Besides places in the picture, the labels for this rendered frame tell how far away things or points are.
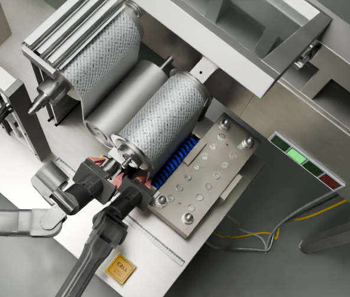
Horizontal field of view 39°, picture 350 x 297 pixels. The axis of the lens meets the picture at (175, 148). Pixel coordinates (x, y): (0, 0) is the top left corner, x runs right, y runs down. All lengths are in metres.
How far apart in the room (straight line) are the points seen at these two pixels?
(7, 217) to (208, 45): 0.65
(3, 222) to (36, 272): 1.46
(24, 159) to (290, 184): 1.54
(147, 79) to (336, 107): 0.53
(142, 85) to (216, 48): 0.84
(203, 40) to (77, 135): 1.16
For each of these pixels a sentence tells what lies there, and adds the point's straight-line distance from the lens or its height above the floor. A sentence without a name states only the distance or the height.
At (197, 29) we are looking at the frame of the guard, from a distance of 0.61.
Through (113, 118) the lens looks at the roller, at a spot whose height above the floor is 1.23.
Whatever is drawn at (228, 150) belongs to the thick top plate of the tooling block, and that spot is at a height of 1.03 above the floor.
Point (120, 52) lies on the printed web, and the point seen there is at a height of 1.37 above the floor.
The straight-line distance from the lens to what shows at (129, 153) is 1.29.
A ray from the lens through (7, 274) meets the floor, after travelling 2.58.
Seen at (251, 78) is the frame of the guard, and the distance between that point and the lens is 0.60.
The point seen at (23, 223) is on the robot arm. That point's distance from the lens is 1.10.
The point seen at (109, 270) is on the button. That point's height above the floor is 0.92.
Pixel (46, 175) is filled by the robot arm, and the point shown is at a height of 1.46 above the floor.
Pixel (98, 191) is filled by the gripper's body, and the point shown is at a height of 1.39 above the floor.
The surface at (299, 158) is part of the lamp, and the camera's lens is 1.49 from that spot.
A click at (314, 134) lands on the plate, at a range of 1.36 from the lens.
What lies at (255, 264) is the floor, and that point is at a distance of 2.63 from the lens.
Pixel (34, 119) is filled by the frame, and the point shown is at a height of 1.22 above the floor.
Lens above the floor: 2.52
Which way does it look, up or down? 71 degrees down
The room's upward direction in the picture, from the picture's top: 21 degrees clockwise
